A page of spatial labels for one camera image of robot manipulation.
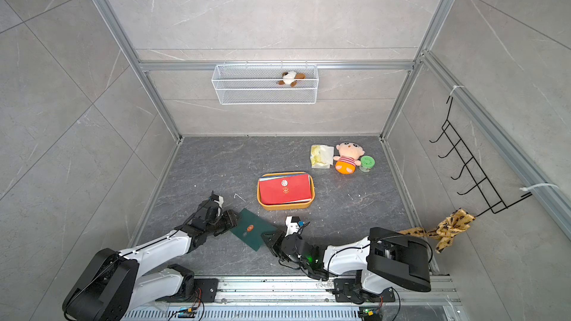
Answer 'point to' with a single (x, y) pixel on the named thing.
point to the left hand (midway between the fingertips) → (241, 214)
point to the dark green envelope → (249, 228)
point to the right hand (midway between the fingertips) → (259, 238)
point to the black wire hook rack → (488, 192)
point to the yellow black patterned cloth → (458, 221)
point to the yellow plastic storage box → (295, 205)
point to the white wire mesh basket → (265, 84)
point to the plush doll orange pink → (348, 159)
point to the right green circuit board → (369, 313)
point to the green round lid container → (367, 163)
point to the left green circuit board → (186, 313)
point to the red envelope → (285, 189)
